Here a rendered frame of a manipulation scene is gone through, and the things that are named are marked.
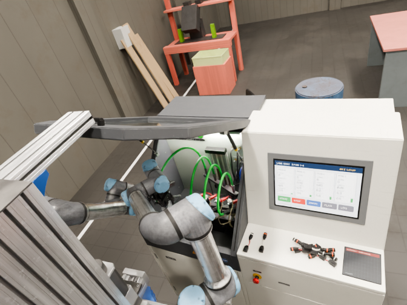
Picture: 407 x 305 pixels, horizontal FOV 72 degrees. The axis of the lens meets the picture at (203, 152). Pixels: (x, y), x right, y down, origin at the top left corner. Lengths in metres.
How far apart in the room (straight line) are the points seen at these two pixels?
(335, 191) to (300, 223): 0.28
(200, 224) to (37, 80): 3.38
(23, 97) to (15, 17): 0.90
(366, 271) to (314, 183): 0.46
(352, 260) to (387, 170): 0.48
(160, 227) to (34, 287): 0.37
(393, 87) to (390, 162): 3.21
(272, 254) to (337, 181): 0.51
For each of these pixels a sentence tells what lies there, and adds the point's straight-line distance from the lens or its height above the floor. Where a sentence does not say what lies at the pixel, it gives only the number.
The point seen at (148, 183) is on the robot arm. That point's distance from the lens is 1.31.
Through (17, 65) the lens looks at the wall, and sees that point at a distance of 3.95.
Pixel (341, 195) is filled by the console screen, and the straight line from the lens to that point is 1.52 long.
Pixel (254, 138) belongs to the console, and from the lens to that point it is 1.46.
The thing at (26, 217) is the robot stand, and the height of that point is 1.98.
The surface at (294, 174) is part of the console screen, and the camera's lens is 1.49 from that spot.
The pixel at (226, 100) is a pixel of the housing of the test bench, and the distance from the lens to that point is 1.92.
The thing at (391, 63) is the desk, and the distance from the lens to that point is 4.44.
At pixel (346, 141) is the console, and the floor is 1.53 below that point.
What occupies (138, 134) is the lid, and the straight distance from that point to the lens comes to 0.90.
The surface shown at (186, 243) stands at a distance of 1.80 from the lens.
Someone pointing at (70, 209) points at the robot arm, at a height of 1.63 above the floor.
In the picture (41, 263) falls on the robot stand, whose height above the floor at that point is 1.86.
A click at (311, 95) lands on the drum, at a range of 3.36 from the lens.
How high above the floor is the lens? 2.35
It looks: 35 degrees down
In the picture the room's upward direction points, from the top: 16 degrees counter-clockwise
